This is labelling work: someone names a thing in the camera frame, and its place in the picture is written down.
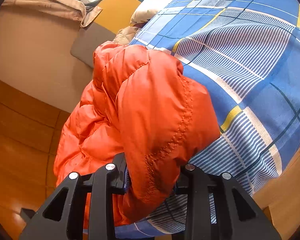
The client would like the orange puffer jacket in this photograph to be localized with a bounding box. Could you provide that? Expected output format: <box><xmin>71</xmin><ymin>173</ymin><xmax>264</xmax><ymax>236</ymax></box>
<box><xmin>53</xmin><ymin>42</ymin><xmax>220</xmax><ymax>226</ymax></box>

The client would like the beige quilted blanket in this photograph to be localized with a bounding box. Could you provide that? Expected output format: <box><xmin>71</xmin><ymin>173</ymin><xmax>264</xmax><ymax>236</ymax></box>
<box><xmin>113</xmin><ymin>26</ymin><xmax>141</xmax><ymax>45</ymax></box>

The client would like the grey yellow blue headboard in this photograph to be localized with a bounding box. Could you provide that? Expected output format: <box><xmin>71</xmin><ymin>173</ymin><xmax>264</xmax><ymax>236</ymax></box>
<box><xmin>70</xmin><ymin>0</ymin><xmax>143</xmax><ymax>67</ymax></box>

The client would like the blue plaid bed sheet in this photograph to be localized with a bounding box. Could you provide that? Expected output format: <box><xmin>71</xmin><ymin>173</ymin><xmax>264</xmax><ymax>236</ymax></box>
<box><xmin>115</xmin><ymin>0</ymin><xmax>300</xmax><ymax>239</ymax></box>

